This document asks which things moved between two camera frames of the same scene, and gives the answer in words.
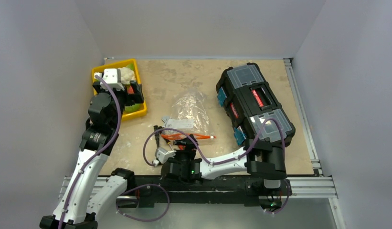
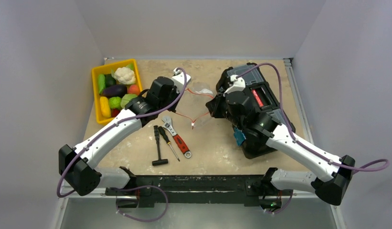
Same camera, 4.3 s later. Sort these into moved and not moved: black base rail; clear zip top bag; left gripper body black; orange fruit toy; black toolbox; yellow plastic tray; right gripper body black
Moved: clear zip top bag; right gripper body black; left gripper body black
Not moved: yellow plastic tray; black toolbox; black base rail; orange fruit toy
